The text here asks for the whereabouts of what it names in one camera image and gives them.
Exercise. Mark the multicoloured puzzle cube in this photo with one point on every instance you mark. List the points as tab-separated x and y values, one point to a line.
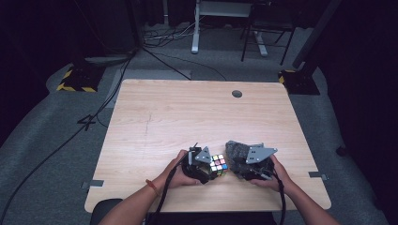
219	164

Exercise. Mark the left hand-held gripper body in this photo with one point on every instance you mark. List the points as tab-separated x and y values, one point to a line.
203	156

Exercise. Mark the grey tape strip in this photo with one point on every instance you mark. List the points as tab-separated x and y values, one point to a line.
95	183
317	175

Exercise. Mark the small black floor object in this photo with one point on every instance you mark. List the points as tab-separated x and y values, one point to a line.
341	151

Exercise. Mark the person's left hand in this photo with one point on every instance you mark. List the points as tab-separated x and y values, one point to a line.
175	178

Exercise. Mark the grey round table grommet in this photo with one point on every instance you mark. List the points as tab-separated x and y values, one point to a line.
237	93

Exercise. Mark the person's black clothing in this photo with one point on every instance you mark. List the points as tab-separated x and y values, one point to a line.
212	219

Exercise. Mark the grey fluffy cloth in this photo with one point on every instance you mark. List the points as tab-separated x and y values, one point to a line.
234	153

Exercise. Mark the white desk frame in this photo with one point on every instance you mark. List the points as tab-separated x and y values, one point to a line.
195	37

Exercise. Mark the person's right hand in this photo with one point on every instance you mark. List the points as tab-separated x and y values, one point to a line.
280	182

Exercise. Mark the black yellow striped stand base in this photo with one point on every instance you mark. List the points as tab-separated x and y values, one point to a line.
300	82
81	79

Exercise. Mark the black metal chair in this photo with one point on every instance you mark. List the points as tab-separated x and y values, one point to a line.
272	18

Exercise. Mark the grey slanted metal post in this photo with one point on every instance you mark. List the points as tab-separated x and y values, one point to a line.
316	31

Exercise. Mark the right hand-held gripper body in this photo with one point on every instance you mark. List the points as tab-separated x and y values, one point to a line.
258	154

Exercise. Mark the grey flat stand foot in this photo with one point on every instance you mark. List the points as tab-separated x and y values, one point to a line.
106	59

